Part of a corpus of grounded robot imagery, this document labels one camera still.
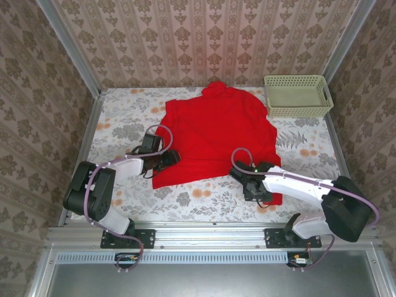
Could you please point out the aluminium frame rail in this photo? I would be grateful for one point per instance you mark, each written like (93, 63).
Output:
(210, 236)

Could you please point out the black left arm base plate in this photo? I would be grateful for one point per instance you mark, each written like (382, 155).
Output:
(145, 239)

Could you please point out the grey sheet metal panel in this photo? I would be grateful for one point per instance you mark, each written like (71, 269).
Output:
(201, 281)

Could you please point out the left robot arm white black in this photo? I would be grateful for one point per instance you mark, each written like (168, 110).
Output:
(92, 191)

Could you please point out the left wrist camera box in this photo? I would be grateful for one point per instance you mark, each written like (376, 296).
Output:
(151, 141)

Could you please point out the small connector board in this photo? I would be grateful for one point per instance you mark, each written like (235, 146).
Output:
(299, 260)
(127, 259)

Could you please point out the floral table cover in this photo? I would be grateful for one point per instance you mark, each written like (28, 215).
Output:
(201, 204)

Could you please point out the cream perforated plastic basket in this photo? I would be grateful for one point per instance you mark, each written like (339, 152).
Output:
(297, 111)

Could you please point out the red t-shirt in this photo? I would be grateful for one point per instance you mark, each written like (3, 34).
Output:
(216, 136)

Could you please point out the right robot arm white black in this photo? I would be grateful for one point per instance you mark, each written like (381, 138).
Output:
(297, 188)

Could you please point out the aluminium corner post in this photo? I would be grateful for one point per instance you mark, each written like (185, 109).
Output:
(71, 52)
(346, 43)

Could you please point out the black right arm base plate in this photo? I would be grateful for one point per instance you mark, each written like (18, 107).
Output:
(273, 238)

